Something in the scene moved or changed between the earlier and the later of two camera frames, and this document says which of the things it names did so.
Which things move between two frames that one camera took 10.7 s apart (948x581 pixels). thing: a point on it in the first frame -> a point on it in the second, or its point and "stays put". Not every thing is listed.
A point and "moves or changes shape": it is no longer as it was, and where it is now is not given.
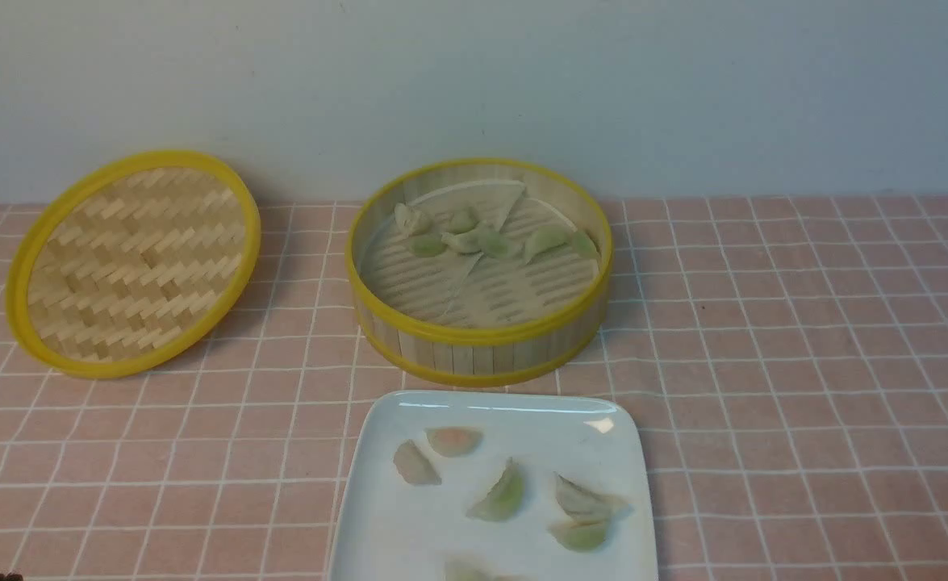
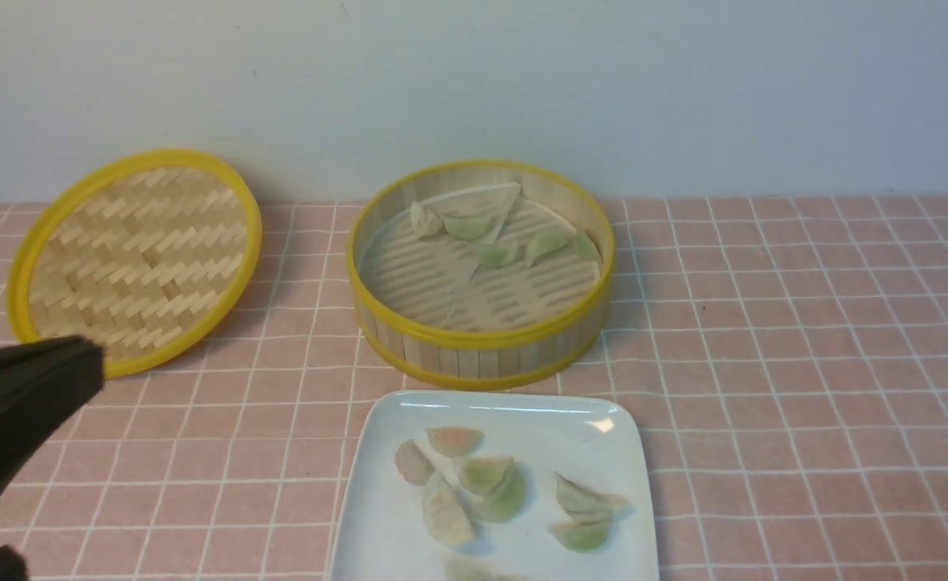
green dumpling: [427, 244] -> [483, 473]
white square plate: [496, 486] stays put
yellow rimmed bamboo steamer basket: [479, 273] stays put
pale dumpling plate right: [581, 507] stays put
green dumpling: [544, 238] stays put
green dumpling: [463, 219] moves or changes shape
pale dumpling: [470, 241] -> [445, 513]
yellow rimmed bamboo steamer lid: [131, 262] stays put
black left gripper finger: [10, 576] -> [10, 361]
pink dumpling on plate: [454, 441] stays put
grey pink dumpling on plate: [412, 465] stays put
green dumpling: [583, 245] stays put
